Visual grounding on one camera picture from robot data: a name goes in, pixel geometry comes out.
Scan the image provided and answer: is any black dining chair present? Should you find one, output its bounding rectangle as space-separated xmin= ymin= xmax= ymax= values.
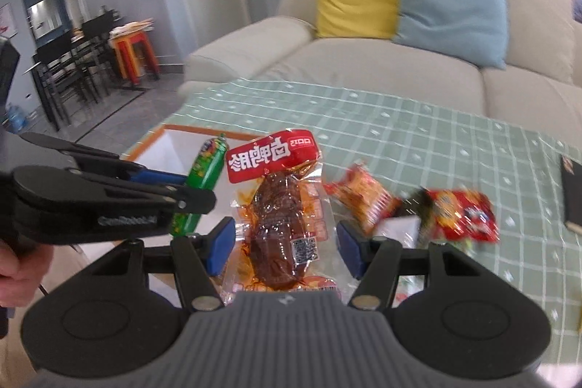
xmin=81 ymin=12 xmax=120 ymax=99
xmin=31 ymin=37 xmax=100 ymax=132

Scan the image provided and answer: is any light blue pillow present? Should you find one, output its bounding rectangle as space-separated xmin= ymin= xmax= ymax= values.
xmin=392 ymin=0 xmax=509 ymax=71

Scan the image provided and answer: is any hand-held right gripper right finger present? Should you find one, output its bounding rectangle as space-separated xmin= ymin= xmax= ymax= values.
xmin=335 ymin=219 xmax=460 ymax=311

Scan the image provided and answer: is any red cartoon snack packet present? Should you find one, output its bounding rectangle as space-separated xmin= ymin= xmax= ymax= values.
xmin=426 ymin=188 xmax=501 ymax=245

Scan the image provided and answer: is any black notebook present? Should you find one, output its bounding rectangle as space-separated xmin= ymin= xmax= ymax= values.
xmin=559 ymin=154 xmax=582 ymax=235

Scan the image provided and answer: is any pile of papers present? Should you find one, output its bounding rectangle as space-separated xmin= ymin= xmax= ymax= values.
xmin=109 ymin=20 xmax=155 ymax=39

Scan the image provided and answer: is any green checked tablecloth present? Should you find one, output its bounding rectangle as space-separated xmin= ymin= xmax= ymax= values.
xmin=123 ymin=78 xmax=582 ymax=371

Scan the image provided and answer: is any dark seaweed packet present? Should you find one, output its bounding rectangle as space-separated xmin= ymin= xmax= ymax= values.
xmin=393 ymin=187 xmax=439 ymax=245

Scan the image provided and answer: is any green sausage packet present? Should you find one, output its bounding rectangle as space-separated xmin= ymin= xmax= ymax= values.
xmin=168 ymin=133 xmax=229 ymax=239

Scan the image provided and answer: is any clear braised duck leg packet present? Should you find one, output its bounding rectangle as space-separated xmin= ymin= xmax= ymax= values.
xmin=223 ymin=128 xmax=338 ymax=294

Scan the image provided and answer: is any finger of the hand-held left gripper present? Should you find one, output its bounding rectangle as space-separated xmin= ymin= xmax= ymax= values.
xmin=20 ymin=132 xmax=188 ymax=189
xmin=13 ymin=165 xmax=217 ymax=244

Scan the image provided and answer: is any beige sofa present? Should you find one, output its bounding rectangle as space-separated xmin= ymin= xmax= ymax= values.
xmin=183 ymin=0 xmax=582 ymax=135

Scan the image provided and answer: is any small framed wall picture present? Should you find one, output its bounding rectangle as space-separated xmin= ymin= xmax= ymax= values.
xmin=0 ymin=1 xmax=19 ymax=37

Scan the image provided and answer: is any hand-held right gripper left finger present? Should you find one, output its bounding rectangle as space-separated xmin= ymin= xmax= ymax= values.
xmin=116 ymin=216 xmax=237 ymax=311

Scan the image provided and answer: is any orange red plastic stool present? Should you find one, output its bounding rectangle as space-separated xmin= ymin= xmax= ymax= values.
xmin=111 ymin=31 xmax=161 ymax=88

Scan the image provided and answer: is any orange red snack packet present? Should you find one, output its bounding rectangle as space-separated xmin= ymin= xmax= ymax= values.
xmin=324 ymin=163 xmax=403 ymax=235

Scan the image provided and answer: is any orange white storage box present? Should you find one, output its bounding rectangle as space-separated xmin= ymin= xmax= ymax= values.
xmin=73 ymin=123 xmax=258 ymax=308

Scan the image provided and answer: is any person's left hand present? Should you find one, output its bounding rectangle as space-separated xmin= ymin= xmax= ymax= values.
xmin=0 ymin=241 xmax=54 ymax=308

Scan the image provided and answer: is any blue water jug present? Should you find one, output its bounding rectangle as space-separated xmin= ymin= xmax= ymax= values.
xmin=6 ymin=103 xmax=30 ymax=131

